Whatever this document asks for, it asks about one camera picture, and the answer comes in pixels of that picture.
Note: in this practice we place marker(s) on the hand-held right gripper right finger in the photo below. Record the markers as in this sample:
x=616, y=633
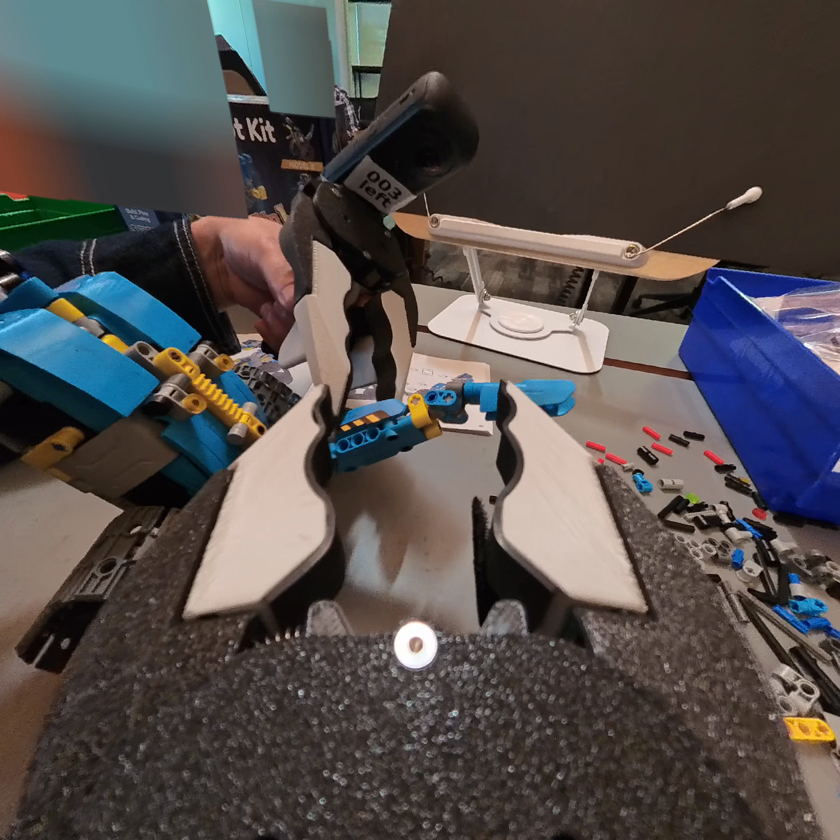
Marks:
x=564, y=518

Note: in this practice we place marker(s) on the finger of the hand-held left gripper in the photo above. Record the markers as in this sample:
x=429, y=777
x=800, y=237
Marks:
x=399, y=328
x=321, y=321

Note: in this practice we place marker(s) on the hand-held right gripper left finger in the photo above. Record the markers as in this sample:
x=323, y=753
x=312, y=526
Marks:
x=262, y=512

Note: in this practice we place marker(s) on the blue brick robot arm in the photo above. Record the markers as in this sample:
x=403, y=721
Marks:
x=367, y=433

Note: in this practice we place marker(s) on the person's left forearm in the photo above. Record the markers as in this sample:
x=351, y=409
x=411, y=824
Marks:
x=144, y=262

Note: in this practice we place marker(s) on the grey desk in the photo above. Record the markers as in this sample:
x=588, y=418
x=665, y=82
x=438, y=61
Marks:
x=623, y=400

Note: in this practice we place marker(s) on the person's left hand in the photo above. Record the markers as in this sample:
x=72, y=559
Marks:
x=246, y=269

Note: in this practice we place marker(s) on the printed instruction booklet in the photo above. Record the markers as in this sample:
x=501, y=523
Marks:
x=453, y=377

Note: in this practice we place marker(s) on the dark blue robot kit box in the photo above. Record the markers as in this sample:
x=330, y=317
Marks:
x=275, y=154

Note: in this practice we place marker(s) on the white balance stand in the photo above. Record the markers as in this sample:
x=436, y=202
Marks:
x=518, y=328

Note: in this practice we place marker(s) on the pile of small brick parts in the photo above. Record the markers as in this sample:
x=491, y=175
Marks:
x=728, y=544

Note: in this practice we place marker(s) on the large blue brick robot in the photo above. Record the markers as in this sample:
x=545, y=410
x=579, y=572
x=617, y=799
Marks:
x=98, y=387

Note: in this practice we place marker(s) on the blue plastic bin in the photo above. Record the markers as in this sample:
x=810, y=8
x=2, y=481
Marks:
x=754, y=394

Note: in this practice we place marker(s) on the green plastic bin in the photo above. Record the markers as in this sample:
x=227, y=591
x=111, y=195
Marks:
x=52, y=220

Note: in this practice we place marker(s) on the black backdrop board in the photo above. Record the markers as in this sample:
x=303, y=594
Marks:
x=623, y=118

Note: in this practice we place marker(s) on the clear plastic bag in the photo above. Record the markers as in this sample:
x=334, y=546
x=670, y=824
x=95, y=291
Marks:
x=807, y=321

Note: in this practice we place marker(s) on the yellow brick connector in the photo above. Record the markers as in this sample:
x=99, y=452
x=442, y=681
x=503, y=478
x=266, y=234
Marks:
x=810, y=727

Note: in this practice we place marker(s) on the dark grey brick frame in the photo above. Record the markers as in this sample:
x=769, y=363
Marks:
x=266, y=390
x=85, y=581

